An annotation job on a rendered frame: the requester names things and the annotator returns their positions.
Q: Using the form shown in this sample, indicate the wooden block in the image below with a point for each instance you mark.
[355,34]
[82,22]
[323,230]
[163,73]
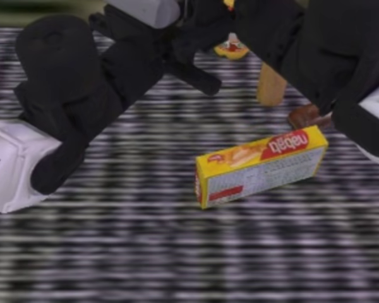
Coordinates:
[270,85]

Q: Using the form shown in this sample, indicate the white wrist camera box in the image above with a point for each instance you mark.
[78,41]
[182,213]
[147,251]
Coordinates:
[148,11]

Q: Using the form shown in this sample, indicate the black and white striped cloth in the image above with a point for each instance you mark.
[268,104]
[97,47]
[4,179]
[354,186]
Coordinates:
[164,246]

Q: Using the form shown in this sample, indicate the yellow nabati wafer box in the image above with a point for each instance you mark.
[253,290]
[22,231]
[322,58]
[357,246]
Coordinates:
[259,167]

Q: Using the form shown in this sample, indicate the yellow and red toy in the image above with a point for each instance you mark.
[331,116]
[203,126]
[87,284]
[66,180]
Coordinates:
[232,49]

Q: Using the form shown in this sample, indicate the brown chocolate-coloured piece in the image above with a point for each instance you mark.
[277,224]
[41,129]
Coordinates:
[304,116]

